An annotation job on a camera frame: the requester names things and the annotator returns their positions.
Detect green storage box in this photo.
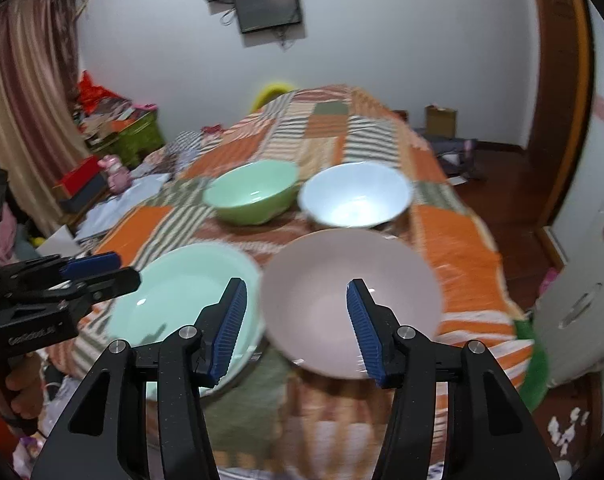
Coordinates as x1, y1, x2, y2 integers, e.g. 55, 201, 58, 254
84, 107, 165, 168

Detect striped curtain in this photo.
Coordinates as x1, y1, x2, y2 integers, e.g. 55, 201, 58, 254
0, 0, 93, 221

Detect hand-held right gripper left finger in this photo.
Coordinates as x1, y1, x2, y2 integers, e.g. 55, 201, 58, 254
29, 276, 249, 480

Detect pile of papers and packets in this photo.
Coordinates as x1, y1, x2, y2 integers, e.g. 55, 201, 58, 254
74, 95, 157, 146

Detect yellow foam tube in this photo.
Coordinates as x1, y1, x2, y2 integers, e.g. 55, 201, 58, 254
249, 80, 295, 113

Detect pink rabbit toy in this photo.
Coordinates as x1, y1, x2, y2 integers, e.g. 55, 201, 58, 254
98, 155, 133, 193

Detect checkered patchwork blanket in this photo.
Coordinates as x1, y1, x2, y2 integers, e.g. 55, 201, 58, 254
142, 125, 233, 181

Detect person's left hand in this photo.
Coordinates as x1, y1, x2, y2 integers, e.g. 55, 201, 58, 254
4, 352, 45, 421

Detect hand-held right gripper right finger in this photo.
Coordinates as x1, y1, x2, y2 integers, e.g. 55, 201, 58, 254
346, 278, 560, 480

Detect small black monitor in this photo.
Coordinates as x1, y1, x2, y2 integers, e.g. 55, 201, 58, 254
233, 0, 303, 35

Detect white plastic stool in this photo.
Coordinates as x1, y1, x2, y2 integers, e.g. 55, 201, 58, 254
529, 192, 604, 391

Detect dark clothing heap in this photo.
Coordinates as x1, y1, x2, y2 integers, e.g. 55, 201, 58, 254
414, 127, 480, 181

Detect red box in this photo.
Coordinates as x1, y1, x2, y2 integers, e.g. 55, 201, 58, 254
52, 155, 103, 198

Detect white paper sheet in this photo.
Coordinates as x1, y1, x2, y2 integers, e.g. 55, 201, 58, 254
37, 225, 80, 261

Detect green bowl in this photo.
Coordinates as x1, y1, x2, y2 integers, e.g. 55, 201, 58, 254
203, 160, 301, 226

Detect dark grey box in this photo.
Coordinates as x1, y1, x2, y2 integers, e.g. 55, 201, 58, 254
59, 175, 110, 213

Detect green cloth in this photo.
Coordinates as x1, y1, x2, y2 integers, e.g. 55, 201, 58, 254
514, 317, 550, 413

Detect striped patchwork quilt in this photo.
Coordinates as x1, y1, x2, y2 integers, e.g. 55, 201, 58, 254
47, 84, 535, 480

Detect mint green plate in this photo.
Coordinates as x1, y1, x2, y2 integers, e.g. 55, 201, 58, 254
104, 244, 265, 403

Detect white bowl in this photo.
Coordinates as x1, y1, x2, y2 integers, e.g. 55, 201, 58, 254
298, 162, 415, 231

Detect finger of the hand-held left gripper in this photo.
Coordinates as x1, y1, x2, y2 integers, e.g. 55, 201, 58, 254
12, 266, 142, 320
0, 252, 122, 291

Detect cardboard box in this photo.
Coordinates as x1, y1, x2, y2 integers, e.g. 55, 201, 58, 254
425, 105, 458, 140

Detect pink bowl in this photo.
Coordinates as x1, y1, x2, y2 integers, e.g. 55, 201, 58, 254
259, 229, 443, 380

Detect red plastic bag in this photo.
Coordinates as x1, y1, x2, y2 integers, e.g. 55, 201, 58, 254
77, 71, 115, 106

